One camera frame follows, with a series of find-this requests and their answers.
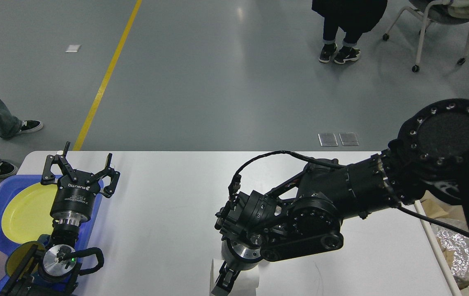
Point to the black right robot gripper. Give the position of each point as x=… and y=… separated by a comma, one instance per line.
x=237, y=258

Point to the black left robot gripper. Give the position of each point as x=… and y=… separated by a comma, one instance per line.
x=74, y=199

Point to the yellow plastic plate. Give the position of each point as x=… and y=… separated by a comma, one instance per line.
x=27, y=216

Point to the foil tray with paper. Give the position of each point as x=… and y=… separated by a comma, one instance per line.
x=455, y=249

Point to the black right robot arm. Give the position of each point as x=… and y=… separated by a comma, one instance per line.
x=304, y=215

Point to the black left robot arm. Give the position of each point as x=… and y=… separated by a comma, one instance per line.
x=51, y=265

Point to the dark blue HOME mug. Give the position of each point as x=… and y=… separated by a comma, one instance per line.
x=31, y=264

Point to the blue plastic tray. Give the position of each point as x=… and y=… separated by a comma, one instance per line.
x=13, y=185

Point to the white paper on floor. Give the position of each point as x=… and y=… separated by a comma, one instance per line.
x=73, y=48

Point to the left floor socket plate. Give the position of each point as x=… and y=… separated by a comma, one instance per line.
x=327, y=140

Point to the floor socket plate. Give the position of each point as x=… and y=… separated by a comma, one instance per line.
x=349, y=139
x=327, y=140

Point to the right floor socket plate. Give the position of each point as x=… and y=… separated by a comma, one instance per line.
x=349, y=139

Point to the beige plastic bin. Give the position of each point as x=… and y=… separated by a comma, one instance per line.
x=450, y=248

